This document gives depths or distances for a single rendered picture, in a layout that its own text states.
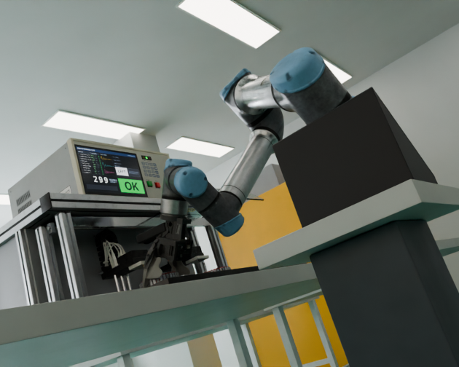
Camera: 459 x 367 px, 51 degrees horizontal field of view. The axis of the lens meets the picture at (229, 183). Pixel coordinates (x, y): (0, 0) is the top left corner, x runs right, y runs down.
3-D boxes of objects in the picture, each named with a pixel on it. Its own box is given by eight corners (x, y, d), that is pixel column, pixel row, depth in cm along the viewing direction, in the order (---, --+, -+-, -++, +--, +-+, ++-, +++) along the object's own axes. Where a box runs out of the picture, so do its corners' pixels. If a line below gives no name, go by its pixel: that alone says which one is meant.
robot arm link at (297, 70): (361, 90, 103) (267, 102, 154) (318, 36, 98) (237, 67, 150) (324, 129, 101) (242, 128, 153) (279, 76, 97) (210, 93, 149)
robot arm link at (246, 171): (277, 135, 159) (216, 244, 128) (256, 111, 156) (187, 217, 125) (303, 121, 151) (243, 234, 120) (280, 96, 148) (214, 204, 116)
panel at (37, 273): (203, 300, 180) (181, 226, 188) (44, 333, 127) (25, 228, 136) (201, 301, 180) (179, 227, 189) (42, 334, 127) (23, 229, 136)
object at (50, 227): (196, 229, 181) (194, 222, 182) (50, 232, 132) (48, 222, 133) (192, 231, 182) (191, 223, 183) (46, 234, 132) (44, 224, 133)
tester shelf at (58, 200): (210, 212, 182) (207, 200, 183) (51, 207, 127) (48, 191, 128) (135, 251, 204) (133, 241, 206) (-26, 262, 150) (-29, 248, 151)
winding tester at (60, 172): (183, 202, 176) (168, 153, 182) (84, 198, 141) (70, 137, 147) (116, 240, 196) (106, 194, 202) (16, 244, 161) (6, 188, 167)
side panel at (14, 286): (50, 341, 128) (29, 229, 138) (40, 343, 126) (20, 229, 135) (-1, 363, 143) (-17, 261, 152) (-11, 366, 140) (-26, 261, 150)
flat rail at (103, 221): (211, 225, 177) (208, 218, 178) (66, 226, 127) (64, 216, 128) (208, 226, 178) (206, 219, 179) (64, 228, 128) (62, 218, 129)
